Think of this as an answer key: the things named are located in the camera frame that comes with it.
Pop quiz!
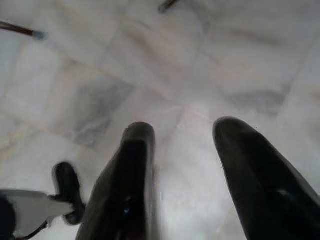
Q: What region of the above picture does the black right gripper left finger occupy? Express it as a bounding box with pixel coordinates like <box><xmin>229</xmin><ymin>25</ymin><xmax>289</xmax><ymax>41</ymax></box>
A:
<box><xmin>74</xmin><ymin>121</ymin><xmax>161</xmax><ymax>240</ymax></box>

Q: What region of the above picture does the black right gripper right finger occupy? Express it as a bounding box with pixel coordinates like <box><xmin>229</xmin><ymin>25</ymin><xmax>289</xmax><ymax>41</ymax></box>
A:
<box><xmin>212</xmin><ymin>117</ymin><xmax>320</xmax><ymax>240</ymax></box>

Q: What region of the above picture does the grey robot leg black foot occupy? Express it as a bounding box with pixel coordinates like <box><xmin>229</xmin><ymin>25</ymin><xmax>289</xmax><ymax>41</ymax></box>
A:
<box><xmin>0</xmin><ymin>161</ymin><xmax>87</xmax><ymax>240</ymax></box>

